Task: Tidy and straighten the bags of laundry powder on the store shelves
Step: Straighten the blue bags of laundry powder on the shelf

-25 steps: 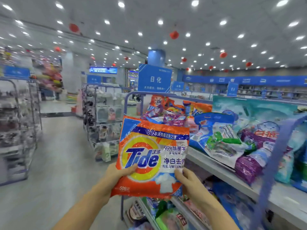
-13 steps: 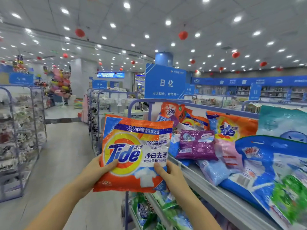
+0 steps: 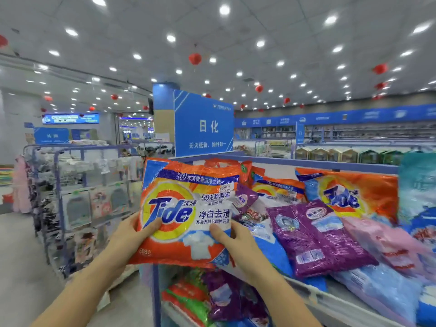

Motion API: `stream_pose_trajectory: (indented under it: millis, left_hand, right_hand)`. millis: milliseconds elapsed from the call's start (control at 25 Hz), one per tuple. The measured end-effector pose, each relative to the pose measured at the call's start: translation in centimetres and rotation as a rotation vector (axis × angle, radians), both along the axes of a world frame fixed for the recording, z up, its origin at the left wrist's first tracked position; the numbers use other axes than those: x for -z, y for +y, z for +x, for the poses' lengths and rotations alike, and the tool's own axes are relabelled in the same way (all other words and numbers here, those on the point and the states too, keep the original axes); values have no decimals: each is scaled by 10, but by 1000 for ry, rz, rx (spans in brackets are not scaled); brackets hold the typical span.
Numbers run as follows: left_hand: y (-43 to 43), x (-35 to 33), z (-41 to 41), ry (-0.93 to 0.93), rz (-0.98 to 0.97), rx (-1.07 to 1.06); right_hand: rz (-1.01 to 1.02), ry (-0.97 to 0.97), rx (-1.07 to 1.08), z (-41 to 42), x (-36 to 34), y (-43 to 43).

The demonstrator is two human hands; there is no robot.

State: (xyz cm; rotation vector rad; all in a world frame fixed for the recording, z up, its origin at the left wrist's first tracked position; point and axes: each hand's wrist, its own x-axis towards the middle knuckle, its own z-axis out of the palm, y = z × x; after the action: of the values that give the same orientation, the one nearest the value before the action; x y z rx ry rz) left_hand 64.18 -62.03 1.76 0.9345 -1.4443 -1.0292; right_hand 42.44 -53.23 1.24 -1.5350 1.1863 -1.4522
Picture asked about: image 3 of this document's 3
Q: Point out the person's right hand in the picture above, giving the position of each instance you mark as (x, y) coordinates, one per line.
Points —
(249, 259)

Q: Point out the person's left hand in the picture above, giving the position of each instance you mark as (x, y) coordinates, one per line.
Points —
(133, 238)

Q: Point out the white grey detergent bag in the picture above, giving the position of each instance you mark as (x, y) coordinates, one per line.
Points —
(255, 216)

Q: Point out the purple detergent bag white label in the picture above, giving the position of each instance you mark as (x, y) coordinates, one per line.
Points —
(245, 199)
(313, 241)

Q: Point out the large orange detergent bag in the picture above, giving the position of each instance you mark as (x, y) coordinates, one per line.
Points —
(279, 187)
(184, 194)

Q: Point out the orange detergent bag red swirl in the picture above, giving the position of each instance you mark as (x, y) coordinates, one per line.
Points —
(246, 172)

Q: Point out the grey shelf with blue frame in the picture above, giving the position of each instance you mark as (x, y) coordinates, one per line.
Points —
(320, 162)

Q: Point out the small orange Tide bag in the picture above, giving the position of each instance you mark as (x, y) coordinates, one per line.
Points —
(354, 190)

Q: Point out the pink purple detergent bag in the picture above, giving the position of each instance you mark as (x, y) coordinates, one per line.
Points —
(392, 245)

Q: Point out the person's left forearm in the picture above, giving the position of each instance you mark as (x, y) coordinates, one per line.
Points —
(75, 296)

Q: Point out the display rack with packaged goods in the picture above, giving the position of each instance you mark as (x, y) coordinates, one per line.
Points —
(75, 207)

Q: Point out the beige pillar blue top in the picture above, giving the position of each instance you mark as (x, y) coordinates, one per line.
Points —
(163, 126)

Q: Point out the blue aisle sign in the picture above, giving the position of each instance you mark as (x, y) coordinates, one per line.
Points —
(204, 126)

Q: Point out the blue lit sign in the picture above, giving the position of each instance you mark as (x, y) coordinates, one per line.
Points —
(71, 119)

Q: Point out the small blue hanging sign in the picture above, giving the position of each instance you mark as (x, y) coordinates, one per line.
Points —
(300, 130)

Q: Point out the row of green boxes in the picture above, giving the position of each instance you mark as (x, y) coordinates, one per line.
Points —
(347, 156)

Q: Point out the hanging red lanterns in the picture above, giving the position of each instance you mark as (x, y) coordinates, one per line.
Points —
(195, 58)

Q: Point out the ceiling spotlights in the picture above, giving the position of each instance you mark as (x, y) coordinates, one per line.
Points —
(224, 9)

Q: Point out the far wall racks with goods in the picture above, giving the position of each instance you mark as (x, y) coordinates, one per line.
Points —
(340, 132)

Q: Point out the blue wall sign band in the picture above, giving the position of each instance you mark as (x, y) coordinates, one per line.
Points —
(354, 115)

